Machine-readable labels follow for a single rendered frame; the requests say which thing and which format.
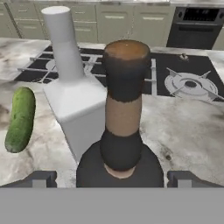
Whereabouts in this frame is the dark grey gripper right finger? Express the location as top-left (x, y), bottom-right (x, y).
top-left (166, 170), bottom-right (224, 189)

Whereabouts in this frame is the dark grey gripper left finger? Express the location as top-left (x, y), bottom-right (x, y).
top-left (0, 170), bottom-right (58, 189)

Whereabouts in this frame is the green cucumber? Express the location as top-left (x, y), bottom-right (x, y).
top-left (3, 86), bottom-right (37, 154)

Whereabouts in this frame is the black and tan liquor bottle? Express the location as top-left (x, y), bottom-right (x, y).
top-left (75, 39), bottom-right (165, 188)

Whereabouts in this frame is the white square liquor bottle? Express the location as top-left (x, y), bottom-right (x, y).
top-left (40, 5), bottom-right (108, 165)

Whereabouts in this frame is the black gas hob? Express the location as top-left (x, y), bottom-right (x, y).
top-left (13, 45), bottom-right (224, 103)

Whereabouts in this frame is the black oven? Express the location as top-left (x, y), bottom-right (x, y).
top-left (165, 6), bottom-right (224, 51)

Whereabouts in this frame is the beige cupboard run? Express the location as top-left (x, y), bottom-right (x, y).
top-left (0, 2), bottom-right (177, 46)

